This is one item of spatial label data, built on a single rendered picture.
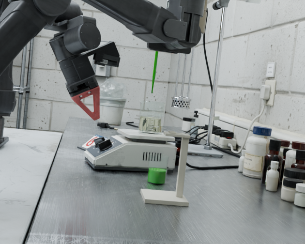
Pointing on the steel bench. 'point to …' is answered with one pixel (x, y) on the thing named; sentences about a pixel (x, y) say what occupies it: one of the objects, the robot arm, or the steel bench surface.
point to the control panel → (103, 150)
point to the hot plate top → (144, 135)
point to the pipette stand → (152, 195)
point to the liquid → (154, 69)
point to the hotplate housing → (132, 155)
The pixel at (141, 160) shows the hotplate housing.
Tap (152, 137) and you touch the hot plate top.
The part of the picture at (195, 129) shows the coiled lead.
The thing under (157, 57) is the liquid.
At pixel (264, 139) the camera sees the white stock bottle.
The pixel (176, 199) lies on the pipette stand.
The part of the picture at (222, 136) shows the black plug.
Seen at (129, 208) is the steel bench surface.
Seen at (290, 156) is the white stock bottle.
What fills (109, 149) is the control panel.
